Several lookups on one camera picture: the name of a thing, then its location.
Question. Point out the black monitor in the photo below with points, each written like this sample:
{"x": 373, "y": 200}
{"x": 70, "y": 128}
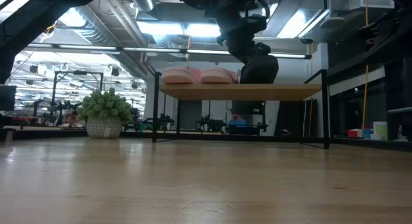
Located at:
{"x": 7, "y": 98}

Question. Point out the long ceiling light bar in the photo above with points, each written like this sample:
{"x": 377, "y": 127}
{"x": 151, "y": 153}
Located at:
{"x": 154, "y": 50}

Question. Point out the black table frame rails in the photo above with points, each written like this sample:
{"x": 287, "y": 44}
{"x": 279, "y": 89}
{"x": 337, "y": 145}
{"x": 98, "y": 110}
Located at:
{"x": 370, "y": 143}
{"x": 48, "y": 134}

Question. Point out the silver round ventilation duct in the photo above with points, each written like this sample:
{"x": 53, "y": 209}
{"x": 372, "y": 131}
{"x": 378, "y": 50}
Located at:
{"x": 145, "y": 0}

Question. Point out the black table edge rail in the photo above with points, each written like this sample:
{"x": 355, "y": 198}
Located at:
{"x": 209, "y": 137}

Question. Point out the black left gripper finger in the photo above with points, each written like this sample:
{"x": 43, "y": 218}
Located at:
{"x": 238, "y": 51}
{"x": 259, "y": 48}

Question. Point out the wooden shelf with black legs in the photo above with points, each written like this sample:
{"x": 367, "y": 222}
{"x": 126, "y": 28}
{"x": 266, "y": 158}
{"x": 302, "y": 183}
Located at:
{"x": 241, "y": 92}

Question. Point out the person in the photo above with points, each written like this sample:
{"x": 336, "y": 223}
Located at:
{"x": 237, "y": 122}

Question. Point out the blue box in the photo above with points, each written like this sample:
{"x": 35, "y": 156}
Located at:
{"x": 368, "y": 134}

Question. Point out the small clear bottle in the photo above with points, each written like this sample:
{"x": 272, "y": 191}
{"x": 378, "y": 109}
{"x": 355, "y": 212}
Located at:
{"x": 400, "y": 133}

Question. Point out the pink foam slide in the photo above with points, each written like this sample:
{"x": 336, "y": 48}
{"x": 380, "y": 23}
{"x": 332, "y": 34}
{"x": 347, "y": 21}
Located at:
{"x": 177, "y": 76}
{"x": 215, "y": 76}

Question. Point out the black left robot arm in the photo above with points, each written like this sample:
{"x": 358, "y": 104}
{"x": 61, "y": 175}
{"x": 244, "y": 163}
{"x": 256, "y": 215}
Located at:
{"x": 32, "y": 21}

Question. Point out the black equipment cart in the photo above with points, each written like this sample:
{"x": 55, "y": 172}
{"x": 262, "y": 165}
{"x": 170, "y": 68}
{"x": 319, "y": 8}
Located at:
{"x": 248, "y": 108}

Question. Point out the green white container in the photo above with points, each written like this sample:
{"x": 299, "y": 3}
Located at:
{"x": 380, "y": 130}

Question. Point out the black foam slide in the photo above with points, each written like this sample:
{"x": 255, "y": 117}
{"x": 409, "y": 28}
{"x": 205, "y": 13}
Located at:
{"x": 260, "y": 71}

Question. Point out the green succulent in patterned pot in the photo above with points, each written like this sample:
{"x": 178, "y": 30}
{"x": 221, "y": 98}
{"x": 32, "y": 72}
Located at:
{"x": 104, "y": 127}

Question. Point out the black background frame rig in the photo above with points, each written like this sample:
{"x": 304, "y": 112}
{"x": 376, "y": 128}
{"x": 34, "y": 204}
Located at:
{"x": 77, "y": 72}

